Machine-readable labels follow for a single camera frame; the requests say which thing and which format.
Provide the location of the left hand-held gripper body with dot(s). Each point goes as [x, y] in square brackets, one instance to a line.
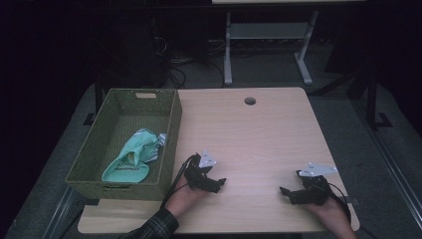
[195, 174]

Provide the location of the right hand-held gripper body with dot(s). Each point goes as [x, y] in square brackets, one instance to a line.
[315, 192]

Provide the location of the mint green garment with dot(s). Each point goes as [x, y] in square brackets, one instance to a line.
[129, 169]

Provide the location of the green woven basket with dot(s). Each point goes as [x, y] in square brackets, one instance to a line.
[132, 126]

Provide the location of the person's right hand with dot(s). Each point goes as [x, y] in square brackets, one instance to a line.
[333, 214]

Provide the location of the person's left hand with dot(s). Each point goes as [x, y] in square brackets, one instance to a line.
[180, 200]

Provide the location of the grey tape strip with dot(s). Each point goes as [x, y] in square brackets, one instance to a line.
[354, 201]

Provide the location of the black metal stand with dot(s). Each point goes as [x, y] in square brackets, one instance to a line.
[371, 99]

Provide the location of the metal floor rail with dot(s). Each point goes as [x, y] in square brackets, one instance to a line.
[61, 212]
[391, 166]

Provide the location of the white metal frame table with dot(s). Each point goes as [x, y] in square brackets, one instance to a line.
[265, 30]

